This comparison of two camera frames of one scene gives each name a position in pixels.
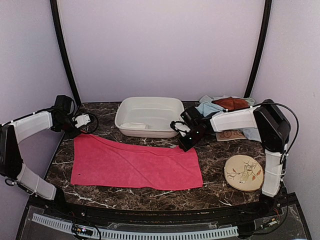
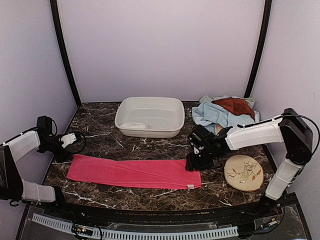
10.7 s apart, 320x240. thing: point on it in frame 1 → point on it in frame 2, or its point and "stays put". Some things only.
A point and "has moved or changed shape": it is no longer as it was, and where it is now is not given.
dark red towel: (231, 103) stays put
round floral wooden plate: (244, 172) stays put
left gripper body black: (65, 126) → (49, 147)
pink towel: (102, 161) has moved or changed shape
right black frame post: (264, 37) stays put
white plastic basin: (148, 117) stays put
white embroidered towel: (131, 125) stays put
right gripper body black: (195, 138) → (203, 161)
